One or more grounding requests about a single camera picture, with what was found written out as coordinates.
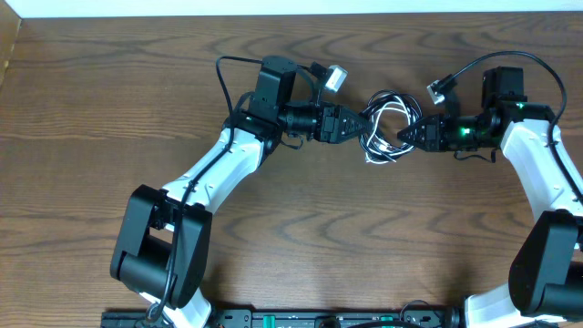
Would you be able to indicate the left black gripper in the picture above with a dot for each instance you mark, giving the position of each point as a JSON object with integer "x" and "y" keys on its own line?
{"x": 329, "y": 130}

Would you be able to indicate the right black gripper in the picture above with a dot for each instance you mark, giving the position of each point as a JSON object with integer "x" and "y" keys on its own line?
{"x": 434, "y": 138}

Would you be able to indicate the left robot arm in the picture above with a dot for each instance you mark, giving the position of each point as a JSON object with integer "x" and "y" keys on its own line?
{"x": 163, "y": 243}

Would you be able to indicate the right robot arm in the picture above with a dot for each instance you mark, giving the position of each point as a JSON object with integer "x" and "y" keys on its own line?
{"x": 544, "y": 284}

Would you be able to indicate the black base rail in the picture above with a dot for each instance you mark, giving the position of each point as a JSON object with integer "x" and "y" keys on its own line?
{"x": 421, "y": 316}

